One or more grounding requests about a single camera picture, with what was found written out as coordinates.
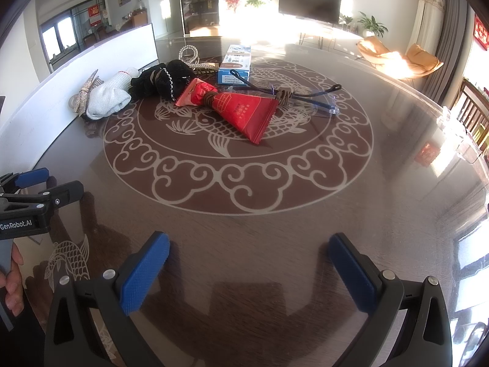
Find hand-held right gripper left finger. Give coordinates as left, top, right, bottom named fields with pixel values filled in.
left=44, top=230, right=171, bottom=367

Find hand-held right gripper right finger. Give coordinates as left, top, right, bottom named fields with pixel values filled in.
left=329, top=232, right=453, bottom=367

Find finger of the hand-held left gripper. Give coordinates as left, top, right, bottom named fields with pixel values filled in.
left=0, top=181, right=85, bottom=211
left=0, top=167, right=51, bottom=194

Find rhinestone bow hair claw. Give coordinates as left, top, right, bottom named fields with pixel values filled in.
left=69, top=69, right=104, bottom=119

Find white knit glove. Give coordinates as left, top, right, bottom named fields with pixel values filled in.
left=86, top=67, right=140, bottom=120

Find clear safety glasses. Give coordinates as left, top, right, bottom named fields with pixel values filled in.
left=229, top=69, right=341, bottom=117

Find red foil packet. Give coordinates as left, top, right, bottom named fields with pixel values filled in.
left=175, top=77, right=281, bottom=146

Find person's left forearm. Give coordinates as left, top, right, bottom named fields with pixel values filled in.
left=0, top=291, right=48, bottom=367

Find brown patterned glass desktop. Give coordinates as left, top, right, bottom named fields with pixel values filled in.
left=0, top=34, right=489, bottom=367

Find person's left hand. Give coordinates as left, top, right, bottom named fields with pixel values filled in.
left=0, top=243, right=25, bottom=318

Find white partition board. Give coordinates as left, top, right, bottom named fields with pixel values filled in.
left=0, top=23, right=160, bottom=188

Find black pearl-trimmed gloves bundle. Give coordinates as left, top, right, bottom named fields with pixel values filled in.
left=130, top=59, right=197, bottom=102

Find clear acrylic container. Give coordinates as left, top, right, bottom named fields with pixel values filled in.
left=436, top=105, right=485, bottom=164

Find gold hair comb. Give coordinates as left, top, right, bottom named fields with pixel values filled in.
left=193, top=61, right=222, bottom=81

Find wooden slatted chair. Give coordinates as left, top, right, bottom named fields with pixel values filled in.
left=454, top=78, right=489, bottom=150

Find blue and white box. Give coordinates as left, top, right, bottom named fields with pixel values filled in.
left=218, top=44, right=253, bottom=85

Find orange lounge chair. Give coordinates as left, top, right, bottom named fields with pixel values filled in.
left=405, top=43, right=444, bottom=81
left=356, top=36, right=407, bottom=70

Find dark glass display cabinet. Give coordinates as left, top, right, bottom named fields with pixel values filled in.
left=179, top=0, right=220, bottom=37

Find white hairpin-leg side table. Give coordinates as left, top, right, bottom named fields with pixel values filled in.
left=299, top=31, right=339, bottom=50

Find large leafy potted plant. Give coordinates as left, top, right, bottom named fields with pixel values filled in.
left=357, top=11, right=388, bottom=39

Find grey curtain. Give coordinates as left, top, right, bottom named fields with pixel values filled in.
left=424, top=0, right=470, bottom=104

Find cloth-covered standing air conditioner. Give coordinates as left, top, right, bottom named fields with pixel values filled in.
left=407, top=0, right=446, bottom=60

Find black television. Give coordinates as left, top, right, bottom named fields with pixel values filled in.
left=278, top=0, right=342, bottom=25

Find pearl bracelet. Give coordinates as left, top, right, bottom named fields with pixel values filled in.
left=179, top=45, right=200, bottom=67

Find red wall hanging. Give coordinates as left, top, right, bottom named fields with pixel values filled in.
left=474, top=13, right=489, bottom=50

